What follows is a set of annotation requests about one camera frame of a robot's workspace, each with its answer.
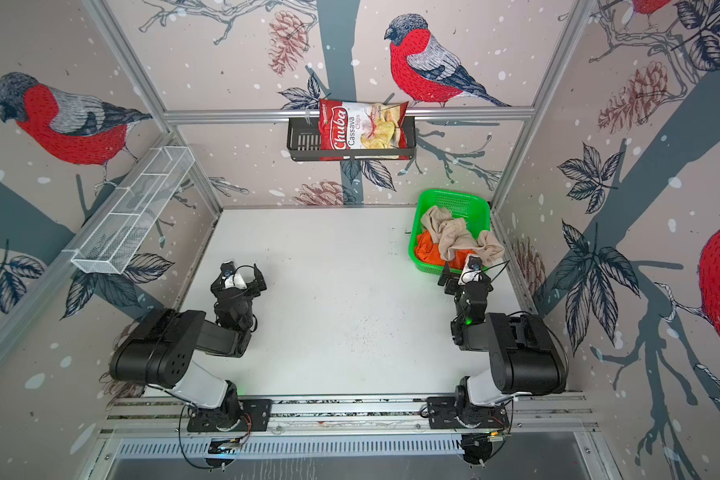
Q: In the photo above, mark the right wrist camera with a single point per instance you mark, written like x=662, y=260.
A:
x=472, y=270

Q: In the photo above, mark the controller board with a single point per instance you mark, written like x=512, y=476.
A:
x=478, y=449
x=221, y=453

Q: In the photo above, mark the right controller board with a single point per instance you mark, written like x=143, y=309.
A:
x=478, y=449

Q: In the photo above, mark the left controller board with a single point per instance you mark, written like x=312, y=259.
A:
x=221, y=453

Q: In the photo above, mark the black wall basket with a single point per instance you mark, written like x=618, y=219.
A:
x=304, y=144

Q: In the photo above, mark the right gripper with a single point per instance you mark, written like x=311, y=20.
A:
x=467, y=285

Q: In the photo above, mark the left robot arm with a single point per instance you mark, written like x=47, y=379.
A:
x=159, y=352

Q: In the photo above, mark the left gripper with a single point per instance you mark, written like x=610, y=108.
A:
x=237, y=291

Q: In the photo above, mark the aluminium mounting rail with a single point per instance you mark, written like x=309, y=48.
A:
x=352, y=415

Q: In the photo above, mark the red cassava chips bag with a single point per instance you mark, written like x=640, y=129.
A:
x=361, y=126

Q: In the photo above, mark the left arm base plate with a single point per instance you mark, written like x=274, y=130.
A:
x=243, y=416

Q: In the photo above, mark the white wire mesh shelf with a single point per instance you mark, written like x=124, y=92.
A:
x=118, y=236

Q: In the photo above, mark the orange shorts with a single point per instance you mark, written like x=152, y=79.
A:
x=453, y=249

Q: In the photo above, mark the green plastic basket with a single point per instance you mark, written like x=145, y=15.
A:
x=473, y=209

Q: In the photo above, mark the beige shorts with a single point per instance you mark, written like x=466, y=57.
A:
x=439, y=221

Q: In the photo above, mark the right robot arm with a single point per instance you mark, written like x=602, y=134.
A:
x=523, y=359

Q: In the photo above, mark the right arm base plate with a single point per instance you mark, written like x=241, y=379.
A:
x=448, y=413

